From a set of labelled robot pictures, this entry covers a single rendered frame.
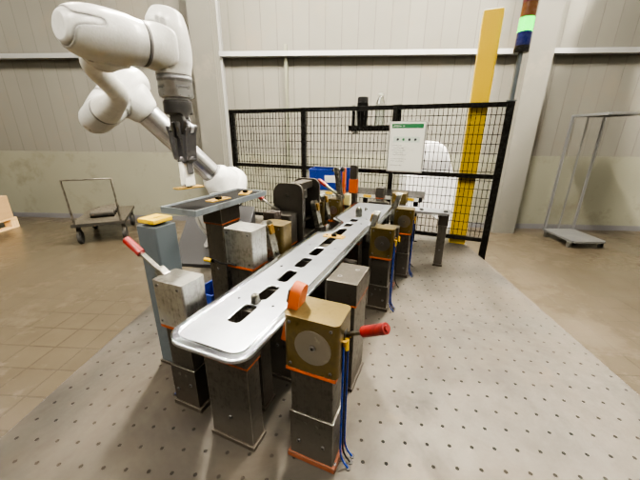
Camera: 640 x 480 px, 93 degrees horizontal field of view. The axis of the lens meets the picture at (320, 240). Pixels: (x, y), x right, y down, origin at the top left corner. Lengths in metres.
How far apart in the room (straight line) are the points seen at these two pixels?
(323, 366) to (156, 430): 0.49
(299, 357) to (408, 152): 1.66
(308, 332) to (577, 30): 5.54
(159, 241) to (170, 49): 0.48
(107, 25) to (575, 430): 1.41
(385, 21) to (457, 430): 4.72
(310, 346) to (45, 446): 0.68
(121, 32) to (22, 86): 5.93
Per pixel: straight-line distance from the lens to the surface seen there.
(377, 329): 0.53
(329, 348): 0.57
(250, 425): 0.79
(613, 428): 1.13
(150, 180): 5.71
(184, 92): 0.98
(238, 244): 0.92
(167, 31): 0.98
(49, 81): 6.52
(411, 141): 2.07
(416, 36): 5.04
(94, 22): 0.90
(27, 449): 1.06
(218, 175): 1.63
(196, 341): 0.65
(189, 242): 1.83
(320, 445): 0.76
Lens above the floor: 1.37
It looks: 19 degrees down
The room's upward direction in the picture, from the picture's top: straight up
